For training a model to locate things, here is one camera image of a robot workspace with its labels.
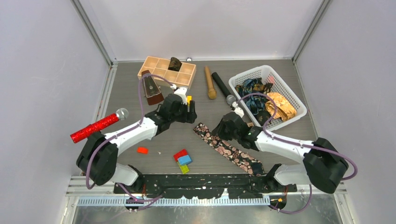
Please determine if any black pink floral tie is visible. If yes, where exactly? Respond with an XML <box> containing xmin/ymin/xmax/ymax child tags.
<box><xmin>193</xmin><ymin>123</ymin><xmax>265</xmax><ymax>176</ymax></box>

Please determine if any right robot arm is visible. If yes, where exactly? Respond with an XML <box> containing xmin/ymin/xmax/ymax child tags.
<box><xmin>212</xmin><ymin>112</ymin><xmax>349</xmax><ymax>194</ymax></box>

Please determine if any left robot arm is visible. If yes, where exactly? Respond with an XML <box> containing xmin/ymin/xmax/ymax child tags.
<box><xmin>76</xmin><ymin>93</ymin><xmax>197</xmax><ymax>193</ymax></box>

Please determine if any brown wooden metronome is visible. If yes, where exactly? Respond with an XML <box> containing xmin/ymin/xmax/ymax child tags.
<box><xmin>143</xmin><ymin>76</ymin><xmax>164</xmax><ymax>105</ymax></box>

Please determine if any black microphone silver head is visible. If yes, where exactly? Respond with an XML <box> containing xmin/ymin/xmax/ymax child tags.
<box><xmin>211</xmin><ymin>72</ymin><xmax>236</xmax><ymax>105</ymax></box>

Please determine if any wooden compartment tray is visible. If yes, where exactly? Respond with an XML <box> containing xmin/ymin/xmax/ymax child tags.
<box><xmin>137</xmin><ymin>56</ymin><xmax>196</xmax><ymax>88</ymax></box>

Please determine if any blue patterned tie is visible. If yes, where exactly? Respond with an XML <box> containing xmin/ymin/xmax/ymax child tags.
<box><xmin>235</xmin><ymin>77</ymin><xmax>274</xmax><ymax>114</ymax></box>

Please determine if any red toy brick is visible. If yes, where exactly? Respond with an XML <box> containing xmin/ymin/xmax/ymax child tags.
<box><xmin>173</xmin><ymin>149</ymin><xmax>189</xmax><ymax>162</ymax></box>

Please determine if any blue toy brick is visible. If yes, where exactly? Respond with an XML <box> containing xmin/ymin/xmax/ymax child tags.
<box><xmin>177</xmin><ymin>155</ymin><xmax>192</xmax><ymax>166</ymax></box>

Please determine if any dark rolled tie in tray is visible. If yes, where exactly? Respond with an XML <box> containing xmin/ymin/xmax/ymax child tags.
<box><xmin>168</xmin><ymin>57</ymin><xmax>183</xmax><ymax>72</ymax></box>

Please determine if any red glitter microphone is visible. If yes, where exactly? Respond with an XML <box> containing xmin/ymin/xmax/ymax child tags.
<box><xmin>70</xmin><ymin>108</ymin><xmax>129</xmax><ymax>143</ymax></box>

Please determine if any orange red small brick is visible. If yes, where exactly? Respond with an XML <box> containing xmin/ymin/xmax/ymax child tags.
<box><xmin>136</xmin><ymin>147</ymin><xmax>149</xmax><ymax>154</ymax></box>

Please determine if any yellow green translucent brick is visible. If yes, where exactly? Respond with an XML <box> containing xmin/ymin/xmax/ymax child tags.
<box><xmin>177</xmin><ymin>162</ymin><xmax>190</xmax><ymax>174</ymax></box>

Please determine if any orange gold tie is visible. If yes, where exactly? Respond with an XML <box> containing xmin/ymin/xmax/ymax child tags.
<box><xmin>265</xmin><ymin>92</ymin><xmax>297</xmax><ymax>122</ymax></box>

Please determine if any white plastic basket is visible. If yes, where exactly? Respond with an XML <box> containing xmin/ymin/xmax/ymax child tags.
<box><xmin>228</xmin><ymin>65</ymin><xmax>307</xmax><ymax>131</ymax></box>

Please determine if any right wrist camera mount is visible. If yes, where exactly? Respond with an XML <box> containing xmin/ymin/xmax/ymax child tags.
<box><xmin>231</xmin><ymin>101</ymin><xmax>244</xmax><ymax>118</ymax></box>

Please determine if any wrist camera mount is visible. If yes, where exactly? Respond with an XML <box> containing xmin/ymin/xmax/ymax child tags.
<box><xmin>170</xmin><ymin>84</ymin><xmax>188</xmax><ymax>105</ymax></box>
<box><xmin>231</xmin><ymin>101</ymin><xmax>244</xmax><ymax>118</ymax></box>

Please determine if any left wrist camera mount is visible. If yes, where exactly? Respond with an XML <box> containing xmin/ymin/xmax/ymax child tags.
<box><xmin>170</xmin><ymin>84</ymin><xmax>188</xmax><ymax>105</ymax></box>

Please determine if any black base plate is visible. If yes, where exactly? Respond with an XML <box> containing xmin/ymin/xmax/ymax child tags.
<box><xmin>111</xmin><ymin>174</ymin><xmax>297</xmax><ymax>199</ymax></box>

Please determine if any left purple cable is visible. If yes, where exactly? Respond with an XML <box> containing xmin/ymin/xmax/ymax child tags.
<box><xmin>85</xmin><ymin>73</ymin><xmax>177</xmax><ymax>212</ymax></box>

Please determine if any purple cable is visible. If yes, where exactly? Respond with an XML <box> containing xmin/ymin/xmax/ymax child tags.
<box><xmin>85</xmin><ymin>73</ymin><xmax>177</xmax><ymax>212</ymax></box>
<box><xmin>230</xmin><ymin>92</ymin><xmax>359</xmax><ymax>215</ymax></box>

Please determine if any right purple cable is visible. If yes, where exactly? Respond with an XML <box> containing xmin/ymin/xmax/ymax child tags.
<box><xmin>230</xmin><ymin>92</ymin><xmax>359</xmax><ymax>215</ymax></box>

